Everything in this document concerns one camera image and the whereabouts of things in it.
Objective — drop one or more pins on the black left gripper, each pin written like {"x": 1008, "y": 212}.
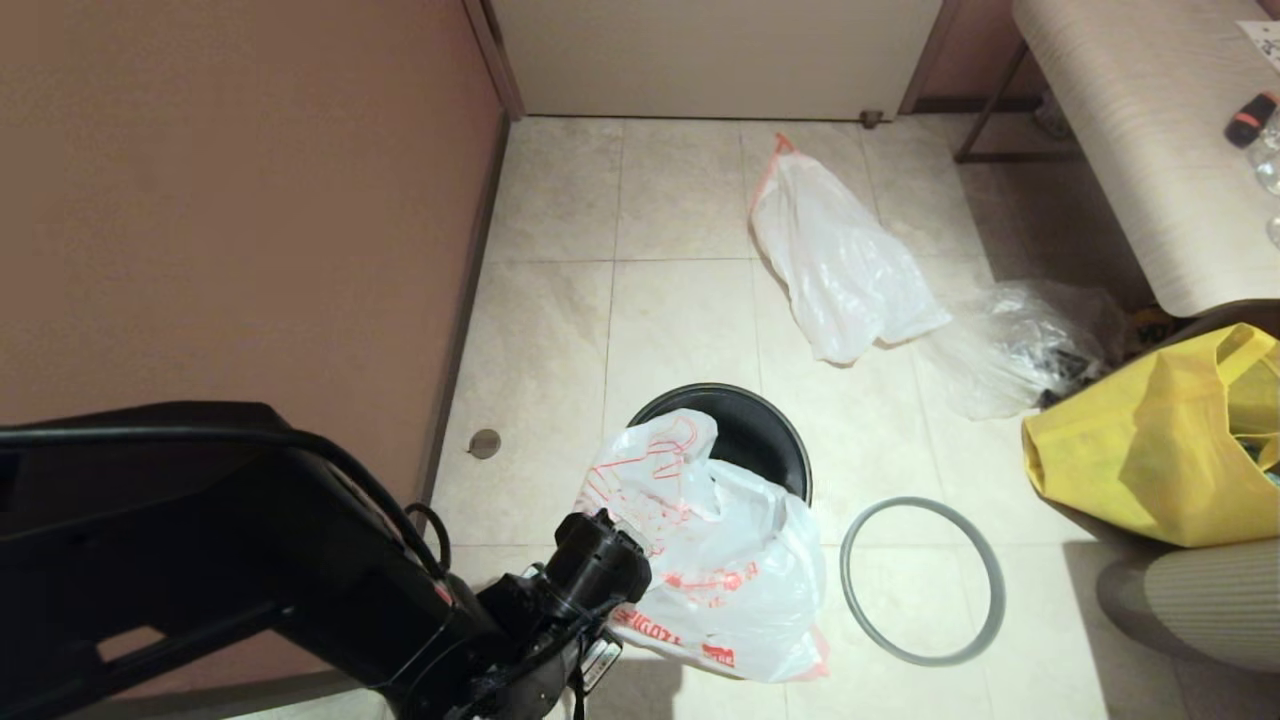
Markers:
{"x": 530, "y": 650}

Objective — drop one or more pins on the new white red-printed bag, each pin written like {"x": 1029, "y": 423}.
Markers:
{"x": 740, "y": 570}

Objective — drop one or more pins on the black round trash bin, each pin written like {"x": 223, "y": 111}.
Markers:
{"x": 760, "y": 430}

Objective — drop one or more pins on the white plastic bag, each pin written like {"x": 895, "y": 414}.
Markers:
{"x": 840, "y": 260}

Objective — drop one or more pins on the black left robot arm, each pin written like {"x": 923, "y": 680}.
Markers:
{"x": 200, "y": 560}

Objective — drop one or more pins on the clear crumpled plastic bag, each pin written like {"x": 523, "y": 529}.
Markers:
{"x": 1000, "y": 340}

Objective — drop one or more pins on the yellow fabric bag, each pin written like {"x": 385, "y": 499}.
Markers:
{"x": 1120, "y": 450}

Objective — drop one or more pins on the round metal floor door stop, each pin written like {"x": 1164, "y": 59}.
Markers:
{"x": 485, "y": 443}

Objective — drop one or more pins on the white door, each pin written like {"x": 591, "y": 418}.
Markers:
{"x": 720, "y": 50}

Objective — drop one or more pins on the small metal door stopper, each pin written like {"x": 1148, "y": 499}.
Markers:
{"x": 870, "y": 120}

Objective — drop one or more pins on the beige ribbed round ottoman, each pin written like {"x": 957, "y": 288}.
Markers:
{"x": 1200, "y": 610}

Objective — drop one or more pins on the clear drinking glass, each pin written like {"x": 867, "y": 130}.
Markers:
{"x": 1275, "y": 235}

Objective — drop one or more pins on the clear plastic bottle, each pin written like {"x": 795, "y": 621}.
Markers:
{"x": 1270, "y": 165}

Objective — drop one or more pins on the black orange marker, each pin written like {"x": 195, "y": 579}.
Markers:
{"x": 1250, "y": 118}

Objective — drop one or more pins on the white printed paper sheet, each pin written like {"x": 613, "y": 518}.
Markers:
{"x": 1265, "y": 40}

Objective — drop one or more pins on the dark metal table leg frame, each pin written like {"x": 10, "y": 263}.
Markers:
{"x": 1010, "y": 157}

